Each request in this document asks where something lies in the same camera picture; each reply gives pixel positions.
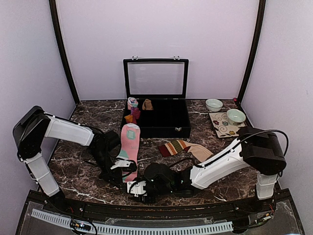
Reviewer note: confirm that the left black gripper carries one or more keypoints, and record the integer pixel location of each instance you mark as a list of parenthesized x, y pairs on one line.
[(115, 176)]

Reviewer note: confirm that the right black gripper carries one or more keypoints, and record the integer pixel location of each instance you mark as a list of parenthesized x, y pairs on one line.
[(149, 200)]

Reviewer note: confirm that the pink patterned sock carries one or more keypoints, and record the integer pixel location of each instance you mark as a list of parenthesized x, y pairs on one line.
[(130, 138)]

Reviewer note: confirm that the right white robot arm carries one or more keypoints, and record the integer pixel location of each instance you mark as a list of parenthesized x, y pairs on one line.
[(259, 149)]

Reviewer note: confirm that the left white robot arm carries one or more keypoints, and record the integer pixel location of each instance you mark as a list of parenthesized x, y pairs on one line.
[(37, 125)]

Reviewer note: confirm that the striped brown beige sock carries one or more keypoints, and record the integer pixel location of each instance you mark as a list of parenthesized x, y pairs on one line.
[(174, 147)]

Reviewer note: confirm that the rolled orange sock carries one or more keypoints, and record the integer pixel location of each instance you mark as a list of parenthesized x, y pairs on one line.
[(130, 119)]

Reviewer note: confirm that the small circuit board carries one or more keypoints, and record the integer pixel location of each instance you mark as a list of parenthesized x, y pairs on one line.
[(79, 226)]

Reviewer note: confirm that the rolled purple red sock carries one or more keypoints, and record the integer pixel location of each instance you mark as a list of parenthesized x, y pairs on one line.
[(135, 112)]

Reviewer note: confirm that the rolled pink white sock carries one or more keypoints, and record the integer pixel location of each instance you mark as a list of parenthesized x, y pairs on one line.
[(132, 102)]

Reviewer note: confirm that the rolled brown sock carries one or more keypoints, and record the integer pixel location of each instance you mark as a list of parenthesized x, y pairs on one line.
[(147, 105)]

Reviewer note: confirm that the floral square plate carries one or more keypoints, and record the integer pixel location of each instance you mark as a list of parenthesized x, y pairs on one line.
[(222, 127)]

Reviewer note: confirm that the black glass-lid storage box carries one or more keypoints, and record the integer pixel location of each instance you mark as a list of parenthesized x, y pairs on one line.
[(164, 82)]

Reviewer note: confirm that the far pale green bowl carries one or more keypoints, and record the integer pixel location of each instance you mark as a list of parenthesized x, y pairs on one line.
[(213, 105)]

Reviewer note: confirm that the pale green bowl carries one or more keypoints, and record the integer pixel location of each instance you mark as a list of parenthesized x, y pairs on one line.
[(235, 117), (213, 105)]

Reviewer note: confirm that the near pale green bowl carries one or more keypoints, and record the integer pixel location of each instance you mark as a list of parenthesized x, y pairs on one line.
[(235, 117)]

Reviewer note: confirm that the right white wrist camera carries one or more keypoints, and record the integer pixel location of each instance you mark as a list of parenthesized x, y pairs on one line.
[(136, 188)]

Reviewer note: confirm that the white slotted cable duct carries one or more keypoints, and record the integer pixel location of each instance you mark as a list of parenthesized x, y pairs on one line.
[(114, 226)]

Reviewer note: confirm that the left black frame post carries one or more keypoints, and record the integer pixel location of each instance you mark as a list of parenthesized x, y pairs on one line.
[(62, 50)]

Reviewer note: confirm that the black frame post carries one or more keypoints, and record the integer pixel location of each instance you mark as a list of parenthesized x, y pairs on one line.
[(62, 50), (253, 50)]

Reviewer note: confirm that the right black frame post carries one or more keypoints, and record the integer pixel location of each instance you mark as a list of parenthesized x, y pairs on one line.
[(253, 50)]

